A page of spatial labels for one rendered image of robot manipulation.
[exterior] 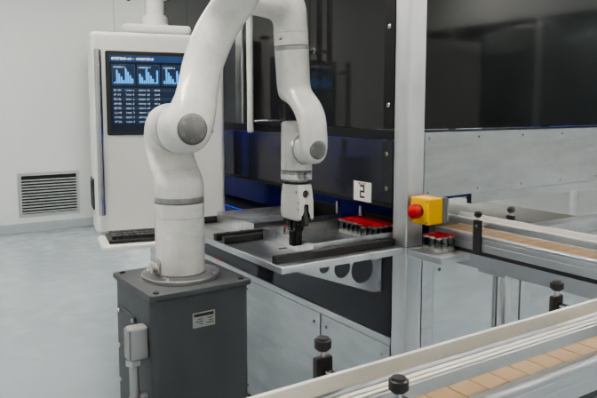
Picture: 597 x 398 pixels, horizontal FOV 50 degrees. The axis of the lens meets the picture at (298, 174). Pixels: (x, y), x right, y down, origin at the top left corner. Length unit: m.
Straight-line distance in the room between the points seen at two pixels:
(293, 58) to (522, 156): 0.87
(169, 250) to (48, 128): 5.53
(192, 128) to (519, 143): 1.10
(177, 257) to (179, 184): 0.17
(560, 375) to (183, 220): 0.92
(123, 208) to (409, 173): 1.16
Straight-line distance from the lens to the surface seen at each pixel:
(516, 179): 2.13
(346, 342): 2.11
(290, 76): 1.64
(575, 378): 0.95
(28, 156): 6.98
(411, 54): 1.78
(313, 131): 1.59
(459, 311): 2.03
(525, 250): 1.68
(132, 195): 2.48
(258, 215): 2.28
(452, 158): 1.90
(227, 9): 1.55
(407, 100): 1.77
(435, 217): 1.74
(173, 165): 1.56
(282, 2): 1.65
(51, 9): 7.09
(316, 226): 2.00
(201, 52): 1.54
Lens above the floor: 1.27
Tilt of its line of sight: 6 degrees down
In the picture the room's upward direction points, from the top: straight up
